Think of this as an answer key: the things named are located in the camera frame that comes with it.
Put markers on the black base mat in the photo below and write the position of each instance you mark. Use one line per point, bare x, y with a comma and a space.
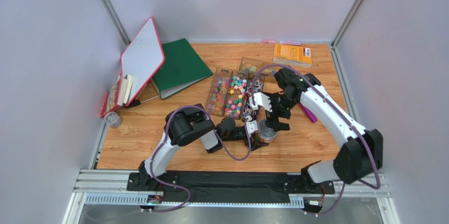
230, 187

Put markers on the three-compartment clear candy box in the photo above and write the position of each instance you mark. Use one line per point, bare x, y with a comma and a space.
230, 93

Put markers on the aluminium rail frame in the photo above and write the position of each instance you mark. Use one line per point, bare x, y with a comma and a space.
100, 194

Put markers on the clear plastic jar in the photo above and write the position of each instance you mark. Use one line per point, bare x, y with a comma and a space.
265, 136

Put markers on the stack of books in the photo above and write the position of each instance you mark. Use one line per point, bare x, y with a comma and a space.
118, 95

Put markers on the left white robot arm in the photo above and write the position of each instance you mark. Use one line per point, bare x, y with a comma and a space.
187, 124

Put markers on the red-framed whiteboard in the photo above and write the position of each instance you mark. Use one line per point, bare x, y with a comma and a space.
142, 58

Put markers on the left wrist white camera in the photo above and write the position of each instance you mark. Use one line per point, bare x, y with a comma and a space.
251, 125

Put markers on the orange book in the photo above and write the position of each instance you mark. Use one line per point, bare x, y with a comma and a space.
292, 55

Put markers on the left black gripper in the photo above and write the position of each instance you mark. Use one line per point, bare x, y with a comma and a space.
255, 144

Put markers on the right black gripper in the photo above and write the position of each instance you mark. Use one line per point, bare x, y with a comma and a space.
275, 112

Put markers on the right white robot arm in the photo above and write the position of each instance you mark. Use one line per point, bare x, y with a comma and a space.
361, 150

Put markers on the small clear plastic cup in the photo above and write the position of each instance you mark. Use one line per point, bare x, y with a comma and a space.
112, 119

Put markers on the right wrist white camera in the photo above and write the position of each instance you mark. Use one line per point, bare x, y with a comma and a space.
260, 99

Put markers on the green binder folder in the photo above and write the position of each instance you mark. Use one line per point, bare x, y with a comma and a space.
181, 68

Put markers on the wrist white camera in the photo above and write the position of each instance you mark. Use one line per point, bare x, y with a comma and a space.
251, 125
260, 99

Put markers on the single clear candy box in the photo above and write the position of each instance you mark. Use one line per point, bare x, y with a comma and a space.
252, 66

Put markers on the purple plastic scoop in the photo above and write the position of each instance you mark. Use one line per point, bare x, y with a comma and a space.
312, 118

